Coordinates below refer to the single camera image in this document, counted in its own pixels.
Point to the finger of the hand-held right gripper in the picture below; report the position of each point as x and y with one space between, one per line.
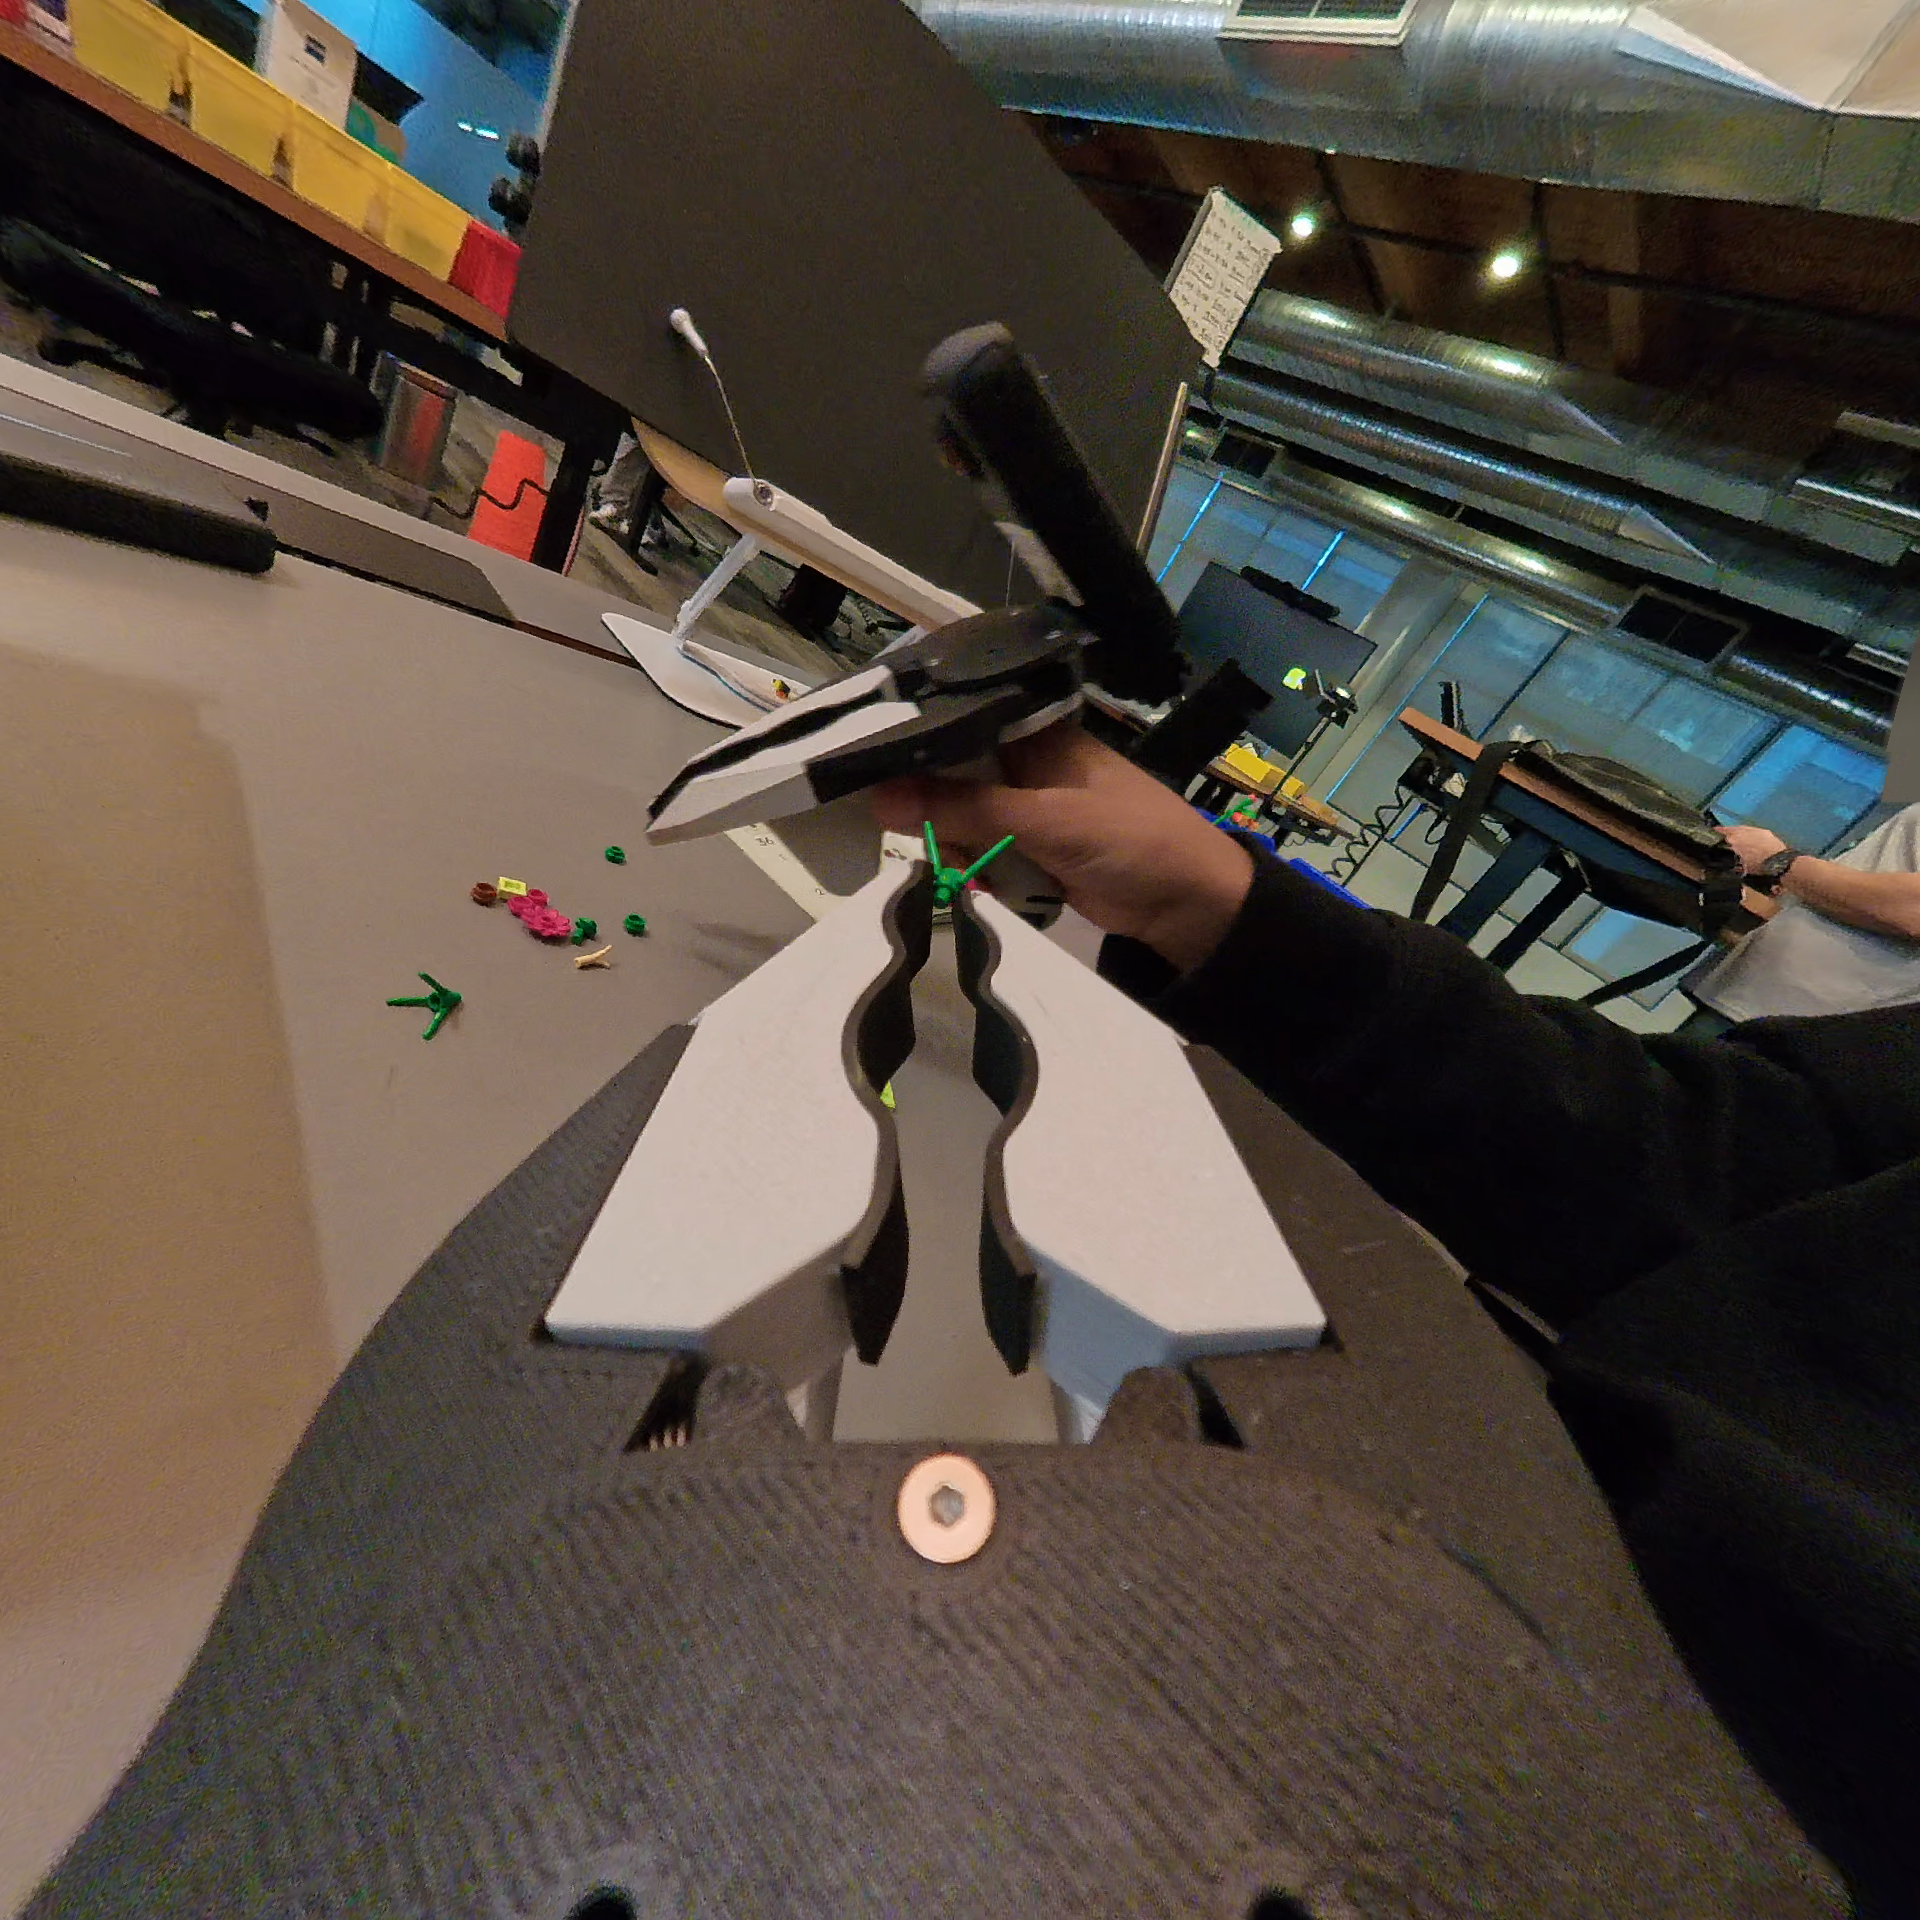
735 803
826 705

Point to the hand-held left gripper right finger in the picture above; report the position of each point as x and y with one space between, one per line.
1172 1201

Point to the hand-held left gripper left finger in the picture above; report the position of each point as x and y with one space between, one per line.
721 1184

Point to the green three-pronged toy stem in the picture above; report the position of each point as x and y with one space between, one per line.
434 1001
943 883

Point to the person's right hand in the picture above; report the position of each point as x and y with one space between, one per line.
1109 839

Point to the magenta toy flower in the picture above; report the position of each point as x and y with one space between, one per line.
539 915

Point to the white paper sign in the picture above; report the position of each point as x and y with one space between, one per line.
1225 270

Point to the black television screen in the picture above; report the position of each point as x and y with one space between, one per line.
1306 630

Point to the yellow box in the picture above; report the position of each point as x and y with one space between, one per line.
1254 769

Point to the black monitor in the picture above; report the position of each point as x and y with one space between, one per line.
781 225

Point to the orange container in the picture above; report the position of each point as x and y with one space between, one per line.
505 511

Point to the standing desk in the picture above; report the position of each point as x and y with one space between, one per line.
1501 885

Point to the metal trash can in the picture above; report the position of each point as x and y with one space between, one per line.
418 429

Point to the red storage bin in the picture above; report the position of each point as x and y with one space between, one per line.
487 270

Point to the black bag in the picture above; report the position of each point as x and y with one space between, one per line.
1622 810

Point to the black flat case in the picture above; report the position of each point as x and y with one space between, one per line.
121 511

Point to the black office chair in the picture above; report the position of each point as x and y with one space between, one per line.
181 346

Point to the row of yellow storage bins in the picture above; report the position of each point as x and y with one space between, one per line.
225 90

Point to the wooden workbench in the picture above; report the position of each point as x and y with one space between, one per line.
30 53

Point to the camera tripod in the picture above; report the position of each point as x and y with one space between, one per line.
1330 697

